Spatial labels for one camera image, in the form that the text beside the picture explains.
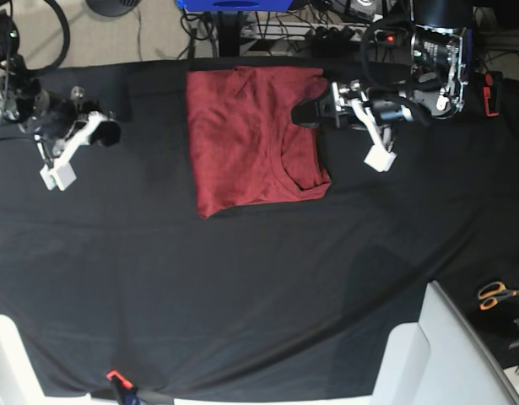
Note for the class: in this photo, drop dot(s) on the orange and blue clamp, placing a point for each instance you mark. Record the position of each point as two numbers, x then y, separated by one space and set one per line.
123 390

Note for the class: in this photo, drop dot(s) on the red long-sleeve T-shirt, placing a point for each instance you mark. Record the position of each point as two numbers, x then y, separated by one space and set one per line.
244 148

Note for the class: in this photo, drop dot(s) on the blue plastic box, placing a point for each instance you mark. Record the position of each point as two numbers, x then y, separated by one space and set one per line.
197 6

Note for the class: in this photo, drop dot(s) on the white power strip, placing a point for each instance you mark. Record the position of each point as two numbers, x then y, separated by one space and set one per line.
343 32

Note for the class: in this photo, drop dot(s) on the black stand post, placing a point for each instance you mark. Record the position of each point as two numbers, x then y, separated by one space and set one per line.
228 26

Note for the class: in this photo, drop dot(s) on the orange and black clamp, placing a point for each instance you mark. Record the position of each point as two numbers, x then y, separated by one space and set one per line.
492 93

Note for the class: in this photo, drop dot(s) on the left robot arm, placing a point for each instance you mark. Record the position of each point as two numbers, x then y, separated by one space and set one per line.
437 38

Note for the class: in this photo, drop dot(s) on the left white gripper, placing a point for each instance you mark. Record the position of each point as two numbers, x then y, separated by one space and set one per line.
351 105

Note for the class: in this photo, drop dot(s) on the black table cloth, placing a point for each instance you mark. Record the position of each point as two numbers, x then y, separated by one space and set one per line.
282 302

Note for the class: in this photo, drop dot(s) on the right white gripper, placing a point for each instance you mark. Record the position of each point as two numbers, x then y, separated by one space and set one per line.
58 141

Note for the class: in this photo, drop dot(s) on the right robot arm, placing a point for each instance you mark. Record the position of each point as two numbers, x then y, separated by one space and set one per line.
23 100

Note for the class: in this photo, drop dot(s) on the yellow-handled scissors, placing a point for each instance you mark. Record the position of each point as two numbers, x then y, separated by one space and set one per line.
492 294

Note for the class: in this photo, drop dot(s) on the black round base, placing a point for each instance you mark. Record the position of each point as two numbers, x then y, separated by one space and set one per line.
112 8

